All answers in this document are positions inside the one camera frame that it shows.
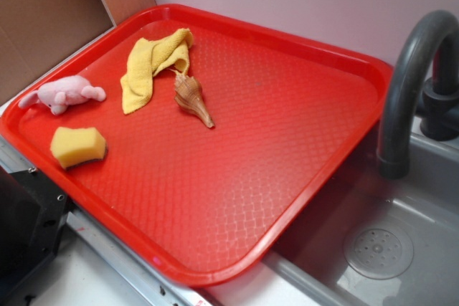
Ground pink plush bunny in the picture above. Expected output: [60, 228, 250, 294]
[19, 75, 106, 115]

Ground red plastic tray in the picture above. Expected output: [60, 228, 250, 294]
[1, 4, 392, 287]

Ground brown conch seashell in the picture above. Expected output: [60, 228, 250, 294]
[174, 72, 215, 128]

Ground yellow cloth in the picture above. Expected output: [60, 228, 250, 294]
[120, 28, 194, 115]

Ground yellow sponge with dark pad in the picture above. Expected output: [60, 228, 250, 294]
[50, 127, 108, 169]

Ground grey plastic sink basin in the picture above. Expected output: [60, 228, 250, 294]
[263, 115, 459, 306]

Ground grey curved faucet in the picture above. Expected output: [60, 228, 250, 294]
[377, 10, 458, 179]

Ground sink drain strainer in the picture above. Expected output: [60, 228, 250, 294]
[343, 225, 414, 280]

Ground brown cardboard panel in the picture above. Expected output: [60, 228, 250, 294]
[1, 0, 156, 103]

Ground black metal bracket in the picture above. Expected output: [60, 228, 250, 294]
[1, 169, 69, 298]

